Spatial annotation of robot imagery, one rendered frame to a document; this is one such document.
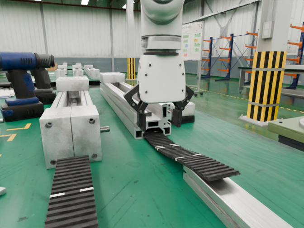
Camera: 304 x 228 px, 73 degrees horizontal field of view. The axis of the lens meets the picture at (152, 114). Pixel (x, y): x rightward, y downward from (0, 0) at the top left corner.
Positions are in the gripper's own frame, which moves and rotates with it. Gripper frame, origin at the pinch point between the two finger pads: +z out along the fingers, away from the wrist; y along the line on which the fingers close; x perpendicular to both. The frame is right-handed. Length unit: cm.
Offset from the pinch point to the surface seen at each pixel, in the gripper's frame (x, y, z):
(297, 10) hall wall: 536, 734, -186
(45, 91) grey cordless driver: 60, -31, 0
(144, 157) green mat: -5.3, -5.4, 5.3
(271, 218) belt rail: -29.3, 1.0, 2.2
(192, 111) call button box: 12.9, 16.0, 1.7
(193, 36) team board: 482, 292, -77
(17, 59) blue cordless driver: 35, -34, -14
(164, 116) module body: 5.7, 3.7, 0.3
